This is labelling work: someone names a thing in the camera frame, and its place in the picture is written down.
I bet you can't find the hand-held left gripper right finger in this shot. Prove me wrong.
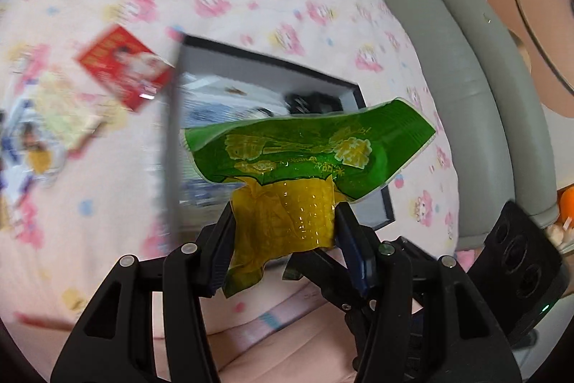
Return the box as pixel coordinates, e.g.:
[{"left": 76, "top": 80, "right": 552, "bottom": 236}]
[{"left": 335, "top": 202, "right": 523, "bottom": 383}]

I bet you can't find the grey padded bed frame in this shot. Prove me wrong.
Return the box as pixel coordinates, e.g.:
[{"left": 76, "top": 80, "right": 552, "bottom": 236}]
[{"left": 358, "top": 0, "right": 562, "bottom": 250}]

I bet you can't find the peach floor mat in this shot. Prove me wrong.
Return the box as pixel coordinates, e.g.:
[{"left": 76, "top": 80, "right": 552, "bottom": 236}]
[{"left": 486, "top": 0, "right": 574, "bottom": 120}]

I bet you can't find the green yellow snack packet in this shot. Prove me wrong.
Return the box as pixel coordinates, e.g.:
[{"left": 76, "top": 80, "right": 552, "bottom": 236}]
[{"left": 179, "top": 97, "right": 438, "bottom": 299}]

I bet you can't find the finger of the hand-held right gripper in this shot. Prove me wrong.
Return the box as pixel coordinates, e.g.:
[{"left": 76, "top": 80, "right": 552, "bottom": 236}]
[
  {"left": 283, "top": 247, "right": 374, "bottom": 313},
  {"left": 396, "top": 236, "right": 439, "bottom": 266}
]

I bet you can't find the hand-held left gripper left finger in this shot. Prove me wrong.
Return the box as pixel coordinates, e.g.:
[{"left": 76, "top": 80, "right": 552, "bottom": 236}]
[{"left": 51, "top": 202, "right": 237, "bottom": 383}]

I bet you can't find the black screen protector box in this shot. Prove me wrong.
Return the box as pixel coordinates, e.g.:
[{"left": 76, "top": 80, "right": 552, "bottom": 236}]
[{"left": 284, "top": 91, "right": 347, "bottom": 115}]

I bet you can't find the thin round wire hoop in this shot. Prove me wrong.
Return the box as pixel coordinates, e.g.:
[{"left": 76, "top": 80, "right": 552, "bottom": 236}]
[{"left": 511, "top": 0, "right": 574, "bottom": 93}]

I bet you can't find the orange round toy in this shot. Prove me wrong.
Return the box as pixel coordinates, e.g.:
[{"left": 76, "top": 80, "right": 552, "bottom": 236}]
[{"left": 556, "top": 183, "right": 574, "bottom": 223}]

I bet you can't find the cartoon bead art packet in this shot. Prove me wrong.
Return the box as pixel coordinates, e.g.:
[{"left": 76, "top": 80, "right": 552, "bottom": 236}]
[{"left": 179, "top": 73, "right": 288, "bottom": 211}]

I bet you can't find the red photo card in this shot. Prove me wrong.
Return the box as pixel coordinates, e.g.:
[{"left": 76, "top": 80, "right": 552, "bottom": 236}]
[{"left": 75, "top": 24, "right": 177, "bottom": 113}]

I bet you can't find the black cardboard box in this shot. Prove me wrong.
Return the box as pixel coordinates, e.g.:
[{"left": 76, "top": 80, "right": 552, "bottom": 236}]
[{"left": 160, "top": 33, "right": 396, "bottom": 241}]

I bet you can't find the pale yellow packet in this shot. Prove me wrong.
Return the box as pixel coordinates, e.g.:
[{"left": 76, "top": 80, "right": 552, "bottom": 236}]
[{"left": 33, "top": 71, "right": 108, "bottom": 153}]

